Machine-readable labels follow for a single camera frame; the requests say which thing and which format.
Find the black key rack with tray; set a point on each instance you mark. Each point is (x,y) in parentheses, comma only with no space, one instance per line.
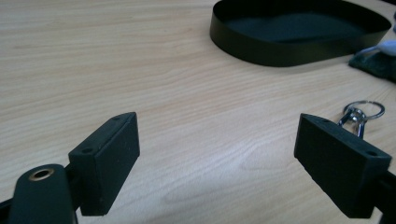
(280,46)

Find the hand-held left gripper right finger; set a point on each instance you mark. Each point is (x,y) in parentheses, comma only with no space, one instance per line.
(336,168)

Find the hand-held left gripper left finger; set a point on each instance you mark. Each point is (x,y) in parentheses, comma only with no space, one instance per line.
(106,161)

